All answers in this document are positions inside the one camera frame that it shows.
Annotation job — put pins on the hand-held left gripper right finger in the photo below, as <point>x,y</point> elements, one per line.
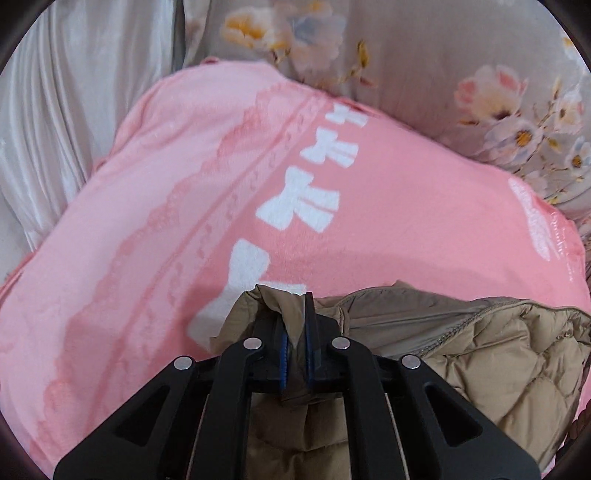
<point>308,360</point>

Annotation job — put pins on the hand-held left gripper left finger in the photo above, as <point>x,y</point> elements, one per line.
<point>284,360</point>

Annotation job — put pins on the tan quilted jacket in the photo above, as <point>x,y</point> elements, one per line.
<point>498,355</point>

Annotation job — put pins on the pink bow-print blanket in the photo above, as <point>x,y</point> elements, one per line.
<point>161,230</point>

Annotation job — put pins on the white satin curtain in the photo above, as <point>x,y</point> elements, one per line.
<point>69,92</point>

